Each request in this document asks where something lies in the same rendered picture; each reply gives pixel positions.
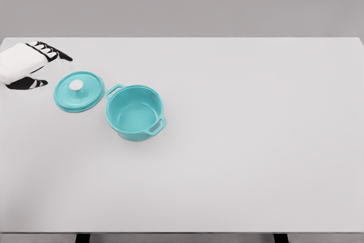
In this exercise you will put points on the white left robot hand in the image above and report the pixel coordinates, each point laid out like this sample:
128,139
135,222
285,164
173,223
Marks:
21,60

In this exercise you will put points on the teal pot lid white knob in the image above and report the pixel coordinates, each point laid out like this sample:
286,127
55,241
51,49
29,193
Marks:
77,93

